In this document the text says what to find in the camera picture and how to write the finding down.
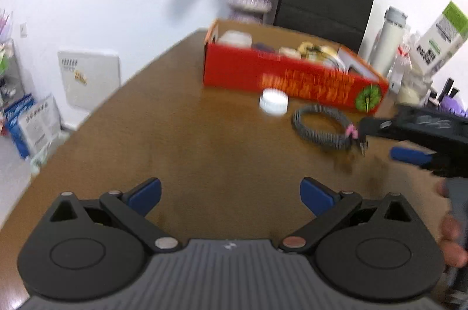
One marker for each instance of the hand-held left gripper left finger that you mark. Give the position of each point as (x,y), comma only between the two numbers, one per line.
(146,193)

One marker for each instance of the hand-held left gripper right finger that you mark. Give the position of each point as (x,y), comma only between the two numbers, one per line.
(314,195)

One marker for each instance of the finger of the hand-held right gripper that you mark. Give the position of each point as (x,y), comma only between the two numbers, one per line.
(409,154)
(376,127)

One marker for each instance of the orange cardboard box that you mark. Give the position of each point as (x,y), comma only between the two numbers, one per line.
(292,75)

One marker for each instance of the wooden desktop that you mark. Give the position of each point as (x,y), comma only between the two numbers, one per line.
(201,149)

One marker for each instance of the person's right hand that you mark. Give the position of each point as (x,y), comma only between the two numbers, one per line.
(453,253)

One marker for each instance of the purple plastic item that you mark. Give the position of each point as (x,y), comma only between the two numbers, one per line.
(453,107)

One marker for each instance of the white plastic bag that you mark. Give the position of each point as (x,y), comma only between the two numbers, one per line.
(411,92)

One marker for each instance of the small black object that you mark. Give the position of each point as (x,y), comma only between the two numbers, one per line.
(450,86)

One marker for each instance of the clear plastic bag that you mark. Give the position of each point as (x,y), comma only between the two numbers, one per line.
(404,54)

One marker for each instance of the green white carton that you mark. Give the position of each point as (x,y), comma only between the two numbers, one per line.
(438,43)

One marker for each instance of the white thermos bottle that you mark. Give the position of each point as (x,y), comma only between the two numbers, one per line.
(389,39)

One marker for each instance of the yellow white plush toy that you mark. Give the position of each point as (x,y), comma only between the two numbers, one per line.
(310,49)

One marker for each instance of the white round lid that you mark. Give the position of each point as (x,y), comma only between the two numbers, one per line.
(273,101)

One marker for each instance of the cream round item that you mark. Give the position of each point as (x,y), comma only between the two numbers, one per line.
(290,52)

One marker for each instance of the white printed carton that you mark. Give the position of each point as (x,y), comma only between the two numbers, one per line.
(42,119)

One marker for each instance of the blue white carton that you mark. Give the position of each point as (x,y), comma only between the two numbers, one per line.
(14,121)

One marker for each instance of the white round container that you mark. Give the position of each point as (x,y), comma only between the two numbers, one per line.
(236,38)

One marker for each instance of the white wall socket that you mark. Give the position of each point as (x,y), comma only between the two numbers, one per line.
(23,29)

